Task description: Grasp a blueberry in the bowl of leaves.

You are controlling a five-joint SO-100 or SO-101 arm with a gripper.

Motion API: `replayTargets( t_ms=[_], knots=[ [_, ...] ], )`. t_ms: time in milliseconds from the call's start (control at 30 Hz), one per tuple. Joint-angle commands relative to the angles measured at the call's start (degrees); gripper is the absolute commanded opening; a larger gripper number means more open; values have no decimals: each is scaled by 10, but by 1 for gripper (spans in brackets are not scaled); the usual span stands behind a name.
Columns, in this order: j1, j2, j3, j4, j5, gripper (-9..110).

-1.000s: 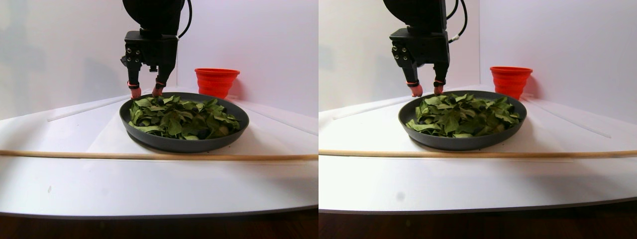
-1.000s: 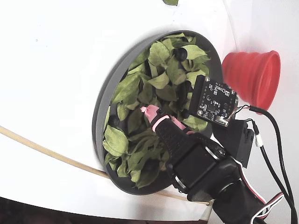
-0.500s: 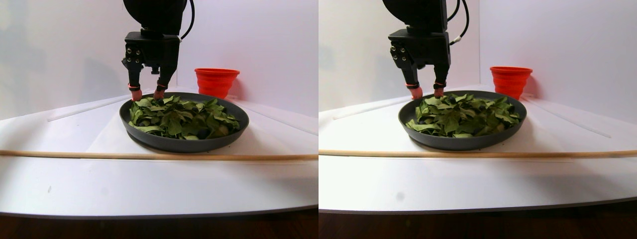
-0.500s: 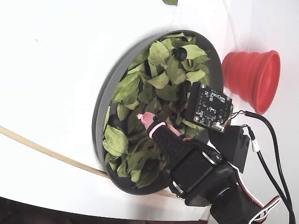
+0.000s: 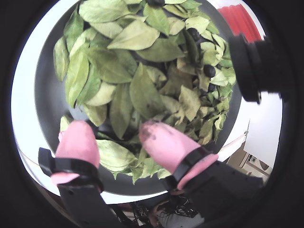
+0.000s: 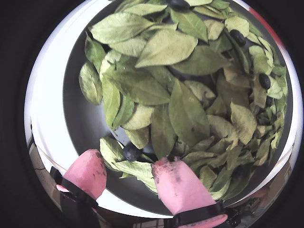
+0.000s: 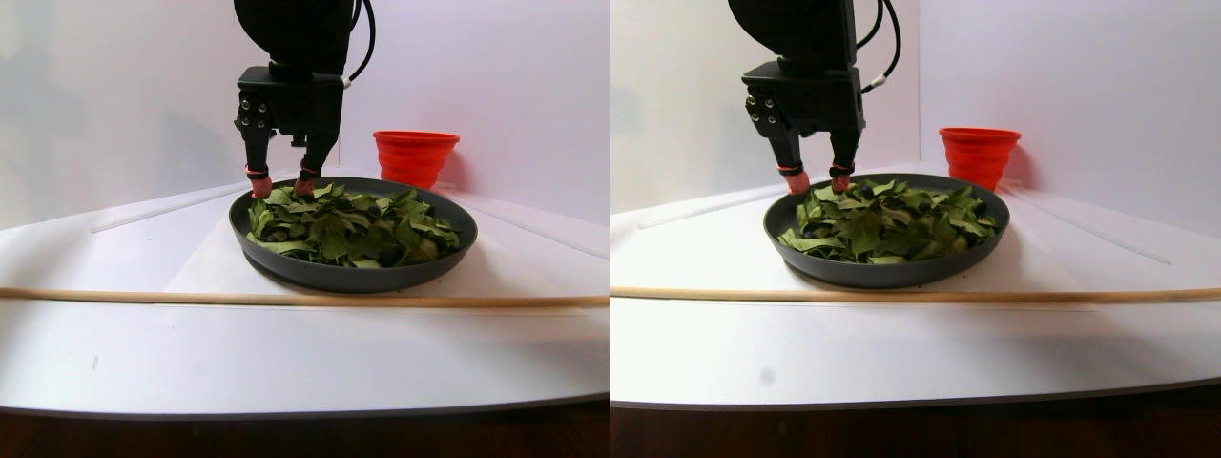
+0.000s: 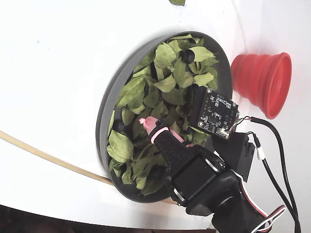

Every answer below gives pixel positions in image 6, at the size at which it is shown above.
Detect pink-tipped gripper finger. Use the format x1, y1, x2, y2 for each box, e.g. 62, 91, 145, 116
151, 157, 229, 228
50, 149, 107, 214

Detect blueberry beside pink fingers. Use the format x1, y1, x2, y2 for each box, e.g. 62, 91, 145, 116
122, 142, 142, 162

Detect dark grey round bowl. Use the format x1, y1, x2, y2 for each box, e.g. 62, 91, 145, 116
62, 0, 295, 210

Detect pile of green leaves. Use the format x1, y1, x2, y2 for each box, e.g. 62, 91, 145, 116
78, 0, 289, 200

